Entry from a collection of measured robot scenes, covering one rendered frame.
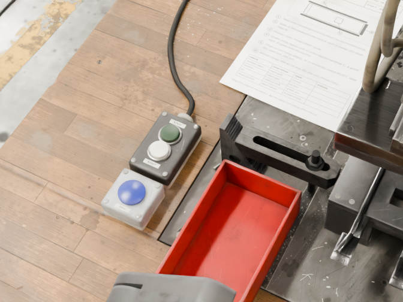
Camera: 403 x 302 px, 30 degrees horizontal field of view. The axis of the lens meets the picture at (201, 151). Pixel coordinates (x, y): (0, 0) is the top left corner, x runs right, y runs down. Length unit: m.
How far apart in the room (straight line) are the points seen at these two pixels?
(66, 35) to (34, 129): 1.36
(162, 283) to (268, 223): 0.51
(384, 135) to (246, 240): 0.28
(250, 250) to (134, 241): 0.17
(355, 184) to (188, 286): 0.50
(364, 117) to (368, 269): 0.26
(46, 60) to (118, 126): 1.34
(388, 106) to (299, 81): 0.34
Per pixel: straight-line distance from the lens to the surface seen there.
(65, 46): 2.52
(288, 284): 1.04
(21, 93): 2.44
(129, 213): 1.06
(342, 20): 1.31
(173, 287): 0.57
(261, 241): 1.06
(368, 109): 0.89
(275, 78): 1.22
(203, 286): 0.55
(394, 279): 0.97
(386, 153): 0.87
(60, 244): 1.10
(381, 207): 1.01
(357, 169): 1.03
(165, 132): 1.12
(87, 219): 1.11
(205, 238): 1.06
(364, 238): 1.06
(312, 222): 1.08
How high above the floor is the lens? 1.86
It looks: 57 degrees down
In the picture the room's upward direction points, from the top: 6 degrees counter-clockwise
